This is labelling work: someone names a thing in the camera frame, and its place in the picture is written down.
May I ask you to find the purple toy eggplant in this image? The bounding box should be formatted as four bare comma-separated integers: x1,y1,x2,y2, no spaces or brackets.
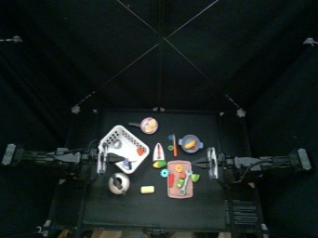
120,157,137,171

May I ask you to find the grey-blue toy pot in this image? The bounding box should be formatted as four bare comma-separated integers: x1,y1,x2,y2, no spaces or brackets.
177,134,204,154

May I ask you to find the white plastic slotted basket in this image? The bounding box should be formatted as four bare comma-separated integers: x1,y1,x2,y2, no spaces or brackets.
97,125,149,175

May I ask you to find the white and silver toy kettle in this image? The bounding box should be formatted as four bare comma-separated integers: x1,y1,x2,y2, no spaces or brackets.
108,172,132,195

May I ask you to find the orange-red toy stick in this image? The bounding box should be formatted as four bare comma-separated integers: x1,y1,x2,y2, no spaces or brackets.
171,134,179,158

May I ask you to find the grey toy wrench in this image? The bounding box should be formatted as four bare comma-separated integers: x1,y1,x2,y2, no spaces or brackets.
179,168,193,196

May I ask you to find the yellow toy corn, green husk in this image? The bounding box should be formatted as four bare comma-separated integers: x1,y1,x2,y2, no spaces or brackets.
151,159,168,169

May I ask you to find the pink cutting board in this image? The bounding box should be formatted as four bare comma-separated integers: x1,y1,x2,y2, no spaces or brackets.
167,160,195,199

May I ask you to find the pink toy frying pan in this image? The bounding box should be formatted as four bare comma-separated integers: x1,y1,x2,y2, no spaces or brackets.
127,116,159,135

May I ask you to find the white text label sticker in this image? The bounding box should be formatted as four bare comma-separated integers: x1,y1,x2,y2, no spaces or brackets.
228,199,260,228

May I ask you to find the thin diagonal brace wire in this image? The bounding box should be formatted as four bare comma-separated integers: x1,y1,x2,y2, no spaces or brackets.
74,0,220,108
115,0,245,112

